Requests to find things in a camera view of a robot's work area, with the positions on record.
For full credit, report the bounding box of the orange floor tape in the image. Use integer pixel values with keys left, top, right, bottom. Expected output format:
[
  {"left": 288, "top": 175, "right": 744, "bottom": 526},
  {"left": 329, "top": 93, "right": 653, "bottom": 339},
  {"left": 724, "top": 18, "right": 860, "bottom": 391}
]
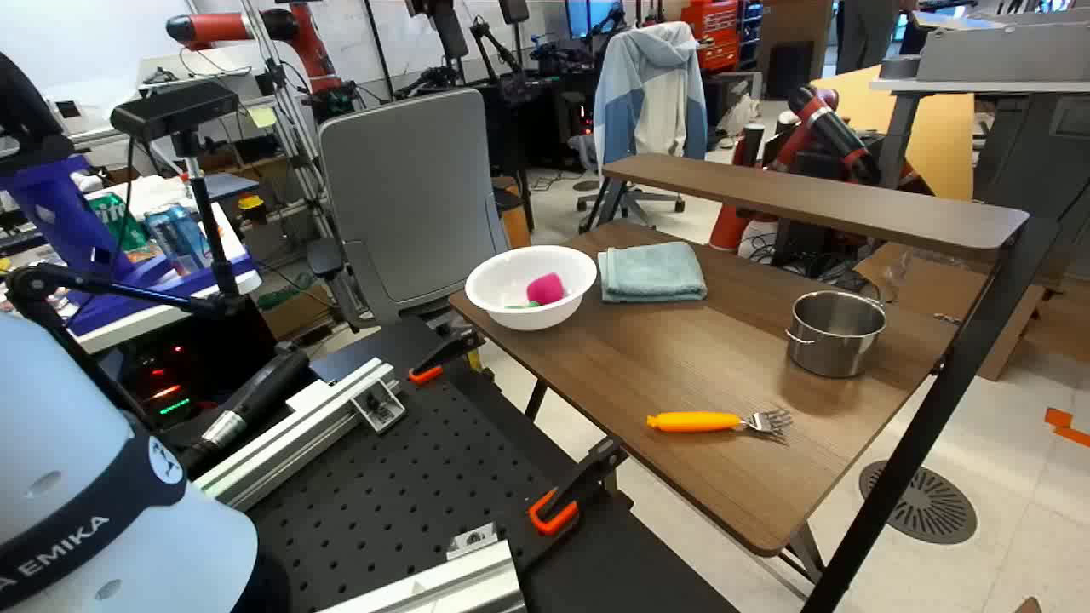
[{"left": 1042, "top": 406, "right": 1090, "bottom": 454}]

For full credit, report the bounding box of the wooden desk shelf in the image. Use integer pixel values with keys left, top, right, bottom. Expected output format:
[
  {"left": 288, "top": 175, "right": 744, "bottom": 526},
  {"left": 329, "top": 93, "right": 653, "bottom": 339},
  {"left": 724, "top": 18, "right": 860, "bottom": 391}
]
[{"left": 599, "top": 153, "right": 1032, "bottom": 254}]

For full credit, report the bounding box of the purple blue machine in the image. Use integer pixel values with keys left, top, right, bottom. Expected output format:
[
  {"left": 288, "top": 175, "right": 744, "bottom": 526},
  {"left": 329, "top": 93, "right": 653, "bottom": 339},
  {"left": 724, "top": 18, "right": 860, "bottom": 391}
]
[{"left": 6, "top": 153, "right": 267, "bottom": 339}]

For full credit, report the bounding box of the orange handled fork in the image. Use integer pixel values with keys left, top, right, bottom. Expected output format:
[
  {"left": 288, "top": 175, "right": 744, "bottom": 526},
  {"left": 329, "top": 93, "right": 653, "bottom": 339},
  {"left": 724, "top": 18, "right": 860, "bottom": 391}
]
[{"left": 643, "top": 406, "right": 793, "bottom": 443}]

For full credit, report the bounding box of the silver metal pot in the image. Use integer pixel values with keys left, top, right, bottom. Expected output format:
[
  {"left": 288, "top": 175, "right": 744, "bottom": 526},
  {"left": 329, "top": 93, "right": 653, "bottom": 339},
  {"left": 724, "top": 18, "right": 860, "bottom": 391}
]
[{"left": 783, "top": 286, "right": 894, "bottom": 381}]

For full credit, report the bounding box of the black cable hose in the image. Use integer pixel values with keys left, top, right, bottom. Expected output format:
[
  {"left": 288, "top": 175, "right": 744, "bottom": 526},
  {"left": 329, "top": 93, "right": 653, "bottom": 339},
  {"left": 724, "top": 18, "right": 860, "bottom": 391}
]
[{"left": 5, "top": 263, "right": 234, "bottom": 326}]

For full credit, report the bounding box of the folded teal cloth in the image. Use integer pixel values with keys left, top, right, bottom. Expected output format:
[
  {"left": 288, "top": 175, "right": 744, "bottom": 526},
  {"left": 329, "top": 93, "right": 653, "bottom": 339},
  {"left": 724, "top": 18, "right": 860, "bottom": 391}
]
[{"left": 597, "top": 237, "right": 711, "bottom": 308}]

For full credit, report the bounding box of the tan cardboard sheet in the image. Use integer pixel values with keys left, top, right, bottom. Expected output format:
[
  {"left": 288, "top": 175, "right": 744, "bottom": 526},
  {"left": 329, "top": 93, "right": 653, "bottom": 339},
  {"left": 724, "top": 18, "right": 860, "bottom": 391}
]
[{"left": 810, "top": 64, "right": 983, "bottom": 205}]

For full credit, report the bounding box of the black perforated board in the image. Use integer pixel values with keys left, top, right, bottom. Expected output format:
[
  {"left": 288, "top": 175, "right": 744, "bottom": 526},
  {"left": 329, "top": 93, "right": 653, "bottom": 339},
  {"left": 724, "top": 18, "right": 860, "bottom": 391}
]
[{"left": 242, "top": 369, "right": 744, "bottom": 613}]

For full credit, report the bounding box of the brown cardboard box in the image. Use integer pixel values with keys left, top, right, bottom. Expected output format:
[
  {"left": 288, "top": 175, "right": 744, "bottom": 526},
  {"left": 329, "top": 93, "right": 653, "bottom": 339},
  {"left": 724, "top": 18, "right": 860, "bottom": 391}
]
[{"left": 854, "top": 237, "right": 1051, "bottom": 381}]

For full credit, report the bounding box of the white blue jacket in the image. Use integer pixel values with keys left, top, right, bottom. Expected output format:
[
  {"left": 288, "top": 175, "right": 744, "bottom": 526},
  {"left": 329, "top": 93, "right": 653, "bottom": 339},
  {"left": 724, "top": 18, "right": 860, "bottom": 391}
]
[{"left": 590, "top": 20, "right": 717, "bottom": 170}]

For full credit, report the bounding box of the black desk frame leg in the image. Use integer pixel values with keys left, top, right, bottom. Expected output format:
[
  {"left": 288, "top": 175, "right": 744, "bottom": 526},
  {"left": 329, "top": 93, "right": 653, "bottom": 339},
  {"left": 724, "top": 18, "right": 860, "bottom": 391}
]
[{"left": 802, "top": 213, "right": 1062, "bottom": 613}]

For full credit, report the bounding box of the black orange clamp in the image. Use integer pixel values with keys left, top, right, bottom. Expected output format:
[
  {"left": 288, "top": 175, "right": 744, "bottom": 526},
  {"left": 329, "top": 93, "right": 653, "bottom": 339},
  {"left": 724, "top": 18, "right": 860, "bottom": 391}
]
[
  {"left": 525, "top": 440, "right": 627, "bottom": 540},
  {"left": 402, "top": 324, "right": 488, "bottom": 387}
]

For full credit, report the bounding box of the black box with lights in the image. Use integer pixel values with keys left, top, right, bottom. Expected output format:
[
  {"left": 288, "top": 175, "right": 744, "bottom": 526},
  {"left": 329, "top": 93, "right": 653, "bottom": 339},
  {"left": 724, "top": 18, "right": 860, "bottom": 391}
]
[{"left": 113, "top": 294, "right": 284, "bottom": 437}]

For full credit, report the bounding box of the white plastic bowl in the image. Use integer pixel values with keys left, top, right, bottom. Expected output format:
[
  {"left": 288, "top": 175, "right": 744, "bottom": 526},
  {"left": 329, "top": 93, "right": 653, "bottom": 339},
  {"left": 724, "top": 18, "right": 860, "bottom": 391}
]
[{"left": 465, "top": 243, "right": 599, "bottom": 334}]

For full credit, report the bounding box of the black cylinder with silver tip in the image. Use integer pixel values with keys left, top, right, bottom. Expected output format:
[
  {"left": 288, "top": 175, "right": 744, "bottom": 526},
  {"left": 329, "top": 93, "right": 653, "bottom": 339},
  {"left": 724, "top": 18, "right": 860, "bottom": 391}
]
[{"left": 182, "top": 347, "right": 317, "bottom": 470}]

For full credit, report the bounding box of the gray desk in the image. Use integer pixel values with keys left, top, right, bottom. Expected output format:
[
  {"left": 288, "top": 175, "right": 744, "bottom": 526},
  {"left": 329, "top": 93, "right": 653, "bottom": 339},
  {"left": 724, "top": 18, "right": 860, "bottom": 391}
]
[{"left": 870, "top": 72, "right": 1090, "bottom": 225}]

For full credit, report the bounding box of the red robot with black joints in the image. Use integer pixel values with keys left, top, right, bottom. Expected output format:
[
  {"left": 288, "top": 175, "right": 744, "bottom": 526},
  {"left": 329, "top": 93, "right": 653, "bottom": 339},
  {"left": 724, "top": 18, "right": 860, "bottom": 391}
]
[{"left": 709, "top": 81, "right": 887, "bottom": 259}]

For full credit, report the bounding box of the round floor drain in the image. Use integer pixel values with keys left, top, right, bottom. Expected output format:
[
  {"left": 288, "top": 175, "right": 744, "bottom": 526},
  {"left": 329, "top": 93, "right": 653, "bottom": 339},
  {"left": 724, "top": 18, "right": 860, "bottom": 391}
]
[{"left": 860, "top": 456, "right": 983, "bottom": 549}]

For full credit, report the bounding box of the aluminium profile rail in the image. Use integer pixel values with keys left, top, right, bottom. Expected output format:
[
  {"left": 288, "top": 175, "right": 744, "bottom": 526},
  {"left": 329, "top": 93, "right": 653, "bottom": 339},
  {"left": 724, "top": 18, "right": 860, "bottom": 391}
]
[
  {"left": 317, "top": 521, "right": 527, "bottom": 613},
  {"left": 190, "top": 358, "right": 410, "bottom": 515}
]

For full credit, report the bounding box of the gray chair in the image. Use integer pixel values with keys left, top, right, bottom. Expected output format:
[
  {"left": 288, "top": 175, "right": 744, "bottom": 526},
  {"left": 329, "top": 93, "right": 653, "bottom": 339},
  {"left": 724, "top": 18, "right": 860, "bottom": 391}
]
[{"left": 314, "top": 85, "right": 515, "bottom": 334}]

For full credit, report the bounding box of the pink plush toy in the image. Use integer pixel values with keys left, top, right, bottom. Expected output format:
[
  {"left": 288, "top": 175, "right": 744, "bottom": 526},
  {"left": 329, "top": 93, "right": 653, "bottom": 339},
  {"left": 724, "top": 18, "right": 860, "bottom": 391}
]
[{"left": 525, "top": 270, "right": 571, "bottom": 310}]

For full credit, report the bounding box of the office chair base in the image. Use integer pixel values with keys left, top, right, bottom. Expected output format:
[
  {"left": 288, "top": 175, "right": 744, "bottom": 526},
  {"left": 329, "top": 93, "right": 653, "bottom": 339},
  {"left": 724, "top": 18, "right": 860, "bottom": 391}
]
[{"left": 577, "top": 166, "right": 693, "bottom": 235}]

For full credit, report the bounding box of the black camera on stand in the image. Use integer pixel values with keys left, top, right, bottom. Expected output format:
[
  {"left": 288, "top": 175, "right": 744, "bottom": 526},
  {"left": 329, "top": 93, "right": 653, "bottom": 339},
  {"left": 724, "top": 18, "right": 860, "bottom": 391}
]
[{"left": 110, "top": 79, "right": 246, "bottom": 300}]

